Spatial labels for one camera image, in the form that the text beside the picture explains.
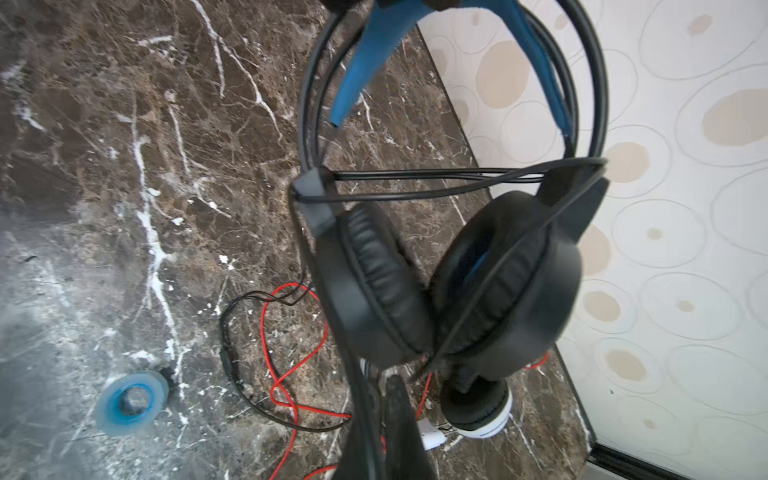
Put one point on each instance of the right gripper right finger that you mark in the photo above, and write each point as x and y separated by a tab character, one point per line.
406	457

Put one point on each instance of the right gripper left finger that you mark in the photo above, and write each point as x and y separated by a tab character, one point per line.
363	453

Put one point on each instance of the black headphones blue headband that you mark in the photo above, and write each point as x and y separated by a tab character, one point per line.
503	292

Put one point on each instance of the white headphones black pads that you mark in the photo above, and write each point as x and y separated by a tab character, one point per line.
474	406

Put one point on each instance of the blue tape roll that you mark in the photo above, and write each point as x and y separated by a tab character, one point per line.
131	403

